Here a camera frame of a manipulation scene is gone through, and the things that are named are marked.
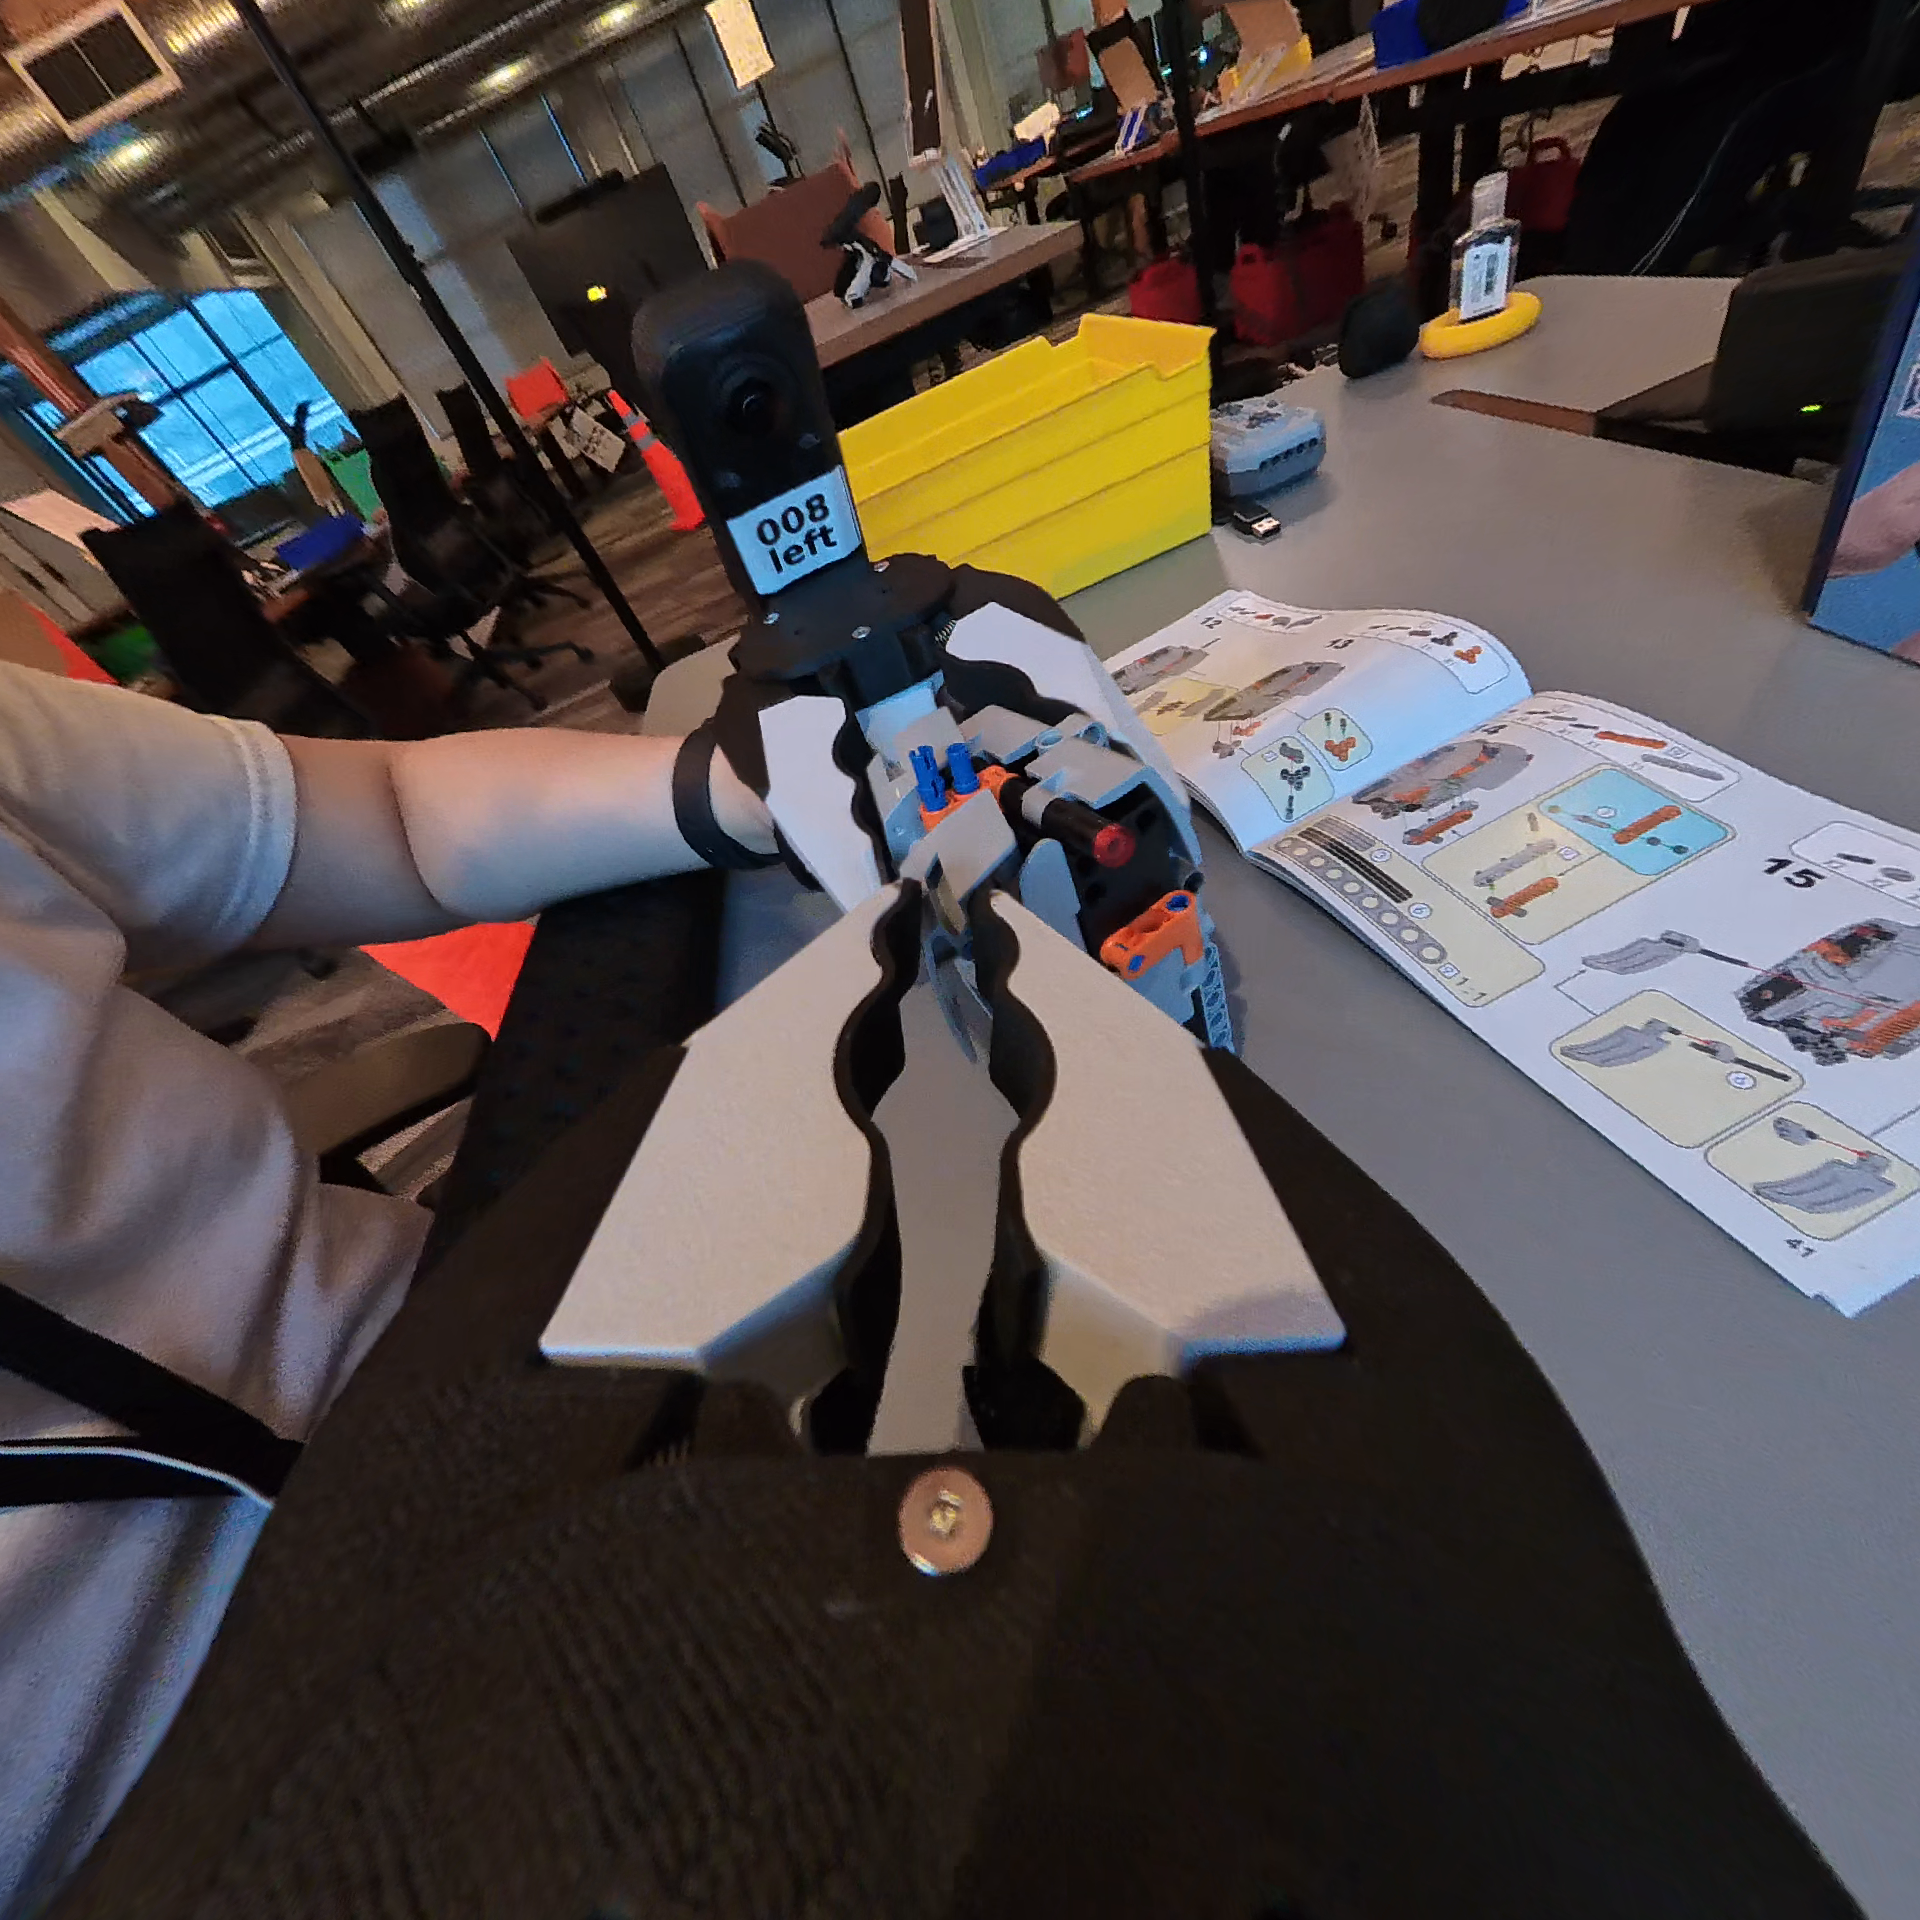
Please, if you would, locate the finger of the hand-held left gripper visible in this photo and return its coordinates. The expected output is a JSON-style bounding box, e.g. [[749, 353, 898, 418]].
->
[[942, 598, 1129, 735], [753, 693, 905, 915]]

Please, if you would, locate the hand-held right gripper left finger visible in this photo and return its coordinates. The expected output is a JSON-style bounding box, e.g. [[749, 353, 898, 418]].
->
[[537, 882, 928, 1425]]

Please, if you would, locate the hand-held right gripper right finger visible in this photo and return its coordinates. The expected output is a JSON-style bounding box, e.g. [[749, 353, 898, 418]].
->
[[978, 889, 1345, 1423]]

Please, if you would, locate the grey brick robot model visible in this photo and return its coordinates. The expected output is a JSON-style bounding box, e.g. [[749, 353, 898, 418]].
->
[[877, 711, 1239, 1064]]

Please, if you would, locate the person's left forearm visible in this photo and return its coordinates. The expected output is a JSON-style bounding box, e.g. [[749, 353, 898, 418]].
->
[[270, 726, 710, 950]]

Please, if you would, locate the orange traffic cone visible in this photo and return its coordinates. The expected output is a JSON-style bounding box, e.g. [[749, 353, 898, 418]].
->
[[604, 386, 706, 529]]

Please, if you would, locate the black wristband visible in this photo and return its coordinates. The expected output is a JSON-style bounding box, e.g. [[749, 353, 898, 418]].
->
[[670, 719, 782, 872]]

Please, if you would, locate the white black handheld device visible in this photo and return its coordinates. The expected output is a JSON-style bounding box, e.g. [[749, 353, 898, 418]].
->
[[829, 183, 920, 309]]

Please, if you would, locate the yellow plastic bin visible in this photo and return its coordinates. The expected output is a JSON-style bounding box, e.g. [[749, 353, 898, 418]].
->
[[836, 311, 1215, 600]]

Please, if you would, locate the black monitor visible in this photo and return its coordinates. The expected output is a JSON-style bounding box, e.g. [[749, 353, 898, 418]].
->
[[508, 162, 710, 377]]

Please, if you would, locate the grey background table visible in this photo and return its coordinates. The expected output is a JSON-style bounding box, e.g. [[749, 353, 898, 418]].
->
[[801, 222, 1086, 367]]

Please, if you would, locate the grey brick hub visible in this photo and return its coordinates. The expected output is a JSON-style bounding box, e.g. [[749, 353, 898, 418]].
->
[[1207, 401, 1327, 496]]

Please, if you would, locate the black office chair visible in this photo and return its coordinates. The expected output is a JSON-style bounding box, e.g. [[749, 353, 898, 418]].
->
[[352, 392, 589, 706], [81, 502, 376, 728]]

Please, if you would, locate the grey chair armrest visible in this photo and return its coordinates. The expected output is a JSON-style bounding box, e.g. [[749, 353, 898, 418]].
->
[[263, 1011, 488, 1160]]

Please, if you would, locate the open instruction booklet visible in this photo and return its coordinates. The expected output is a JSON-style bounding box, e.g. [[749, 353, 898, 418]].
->
[[1102, 587, 1920, 1319]]

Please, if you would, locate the black pouch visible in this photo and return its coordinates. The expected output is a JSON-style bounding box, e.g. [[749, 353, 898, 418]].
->
[[1334, 286, 1418, 378]]

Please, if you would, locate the clear sanitizer bottle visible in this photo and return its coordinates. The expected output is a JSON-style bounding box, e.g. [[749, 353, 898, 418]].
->
[[1447, 170, 1519, 325]]

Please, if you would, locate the blue robot kit box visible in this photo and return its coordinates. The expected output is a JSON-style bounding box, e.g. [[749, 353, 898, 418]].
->
[[1799, 269, 1920, 662]]

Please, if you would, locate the black strap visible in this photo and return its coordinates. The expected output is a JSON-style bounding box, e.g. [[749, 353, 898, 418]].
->
[[0, 1281, 302, 1507]]

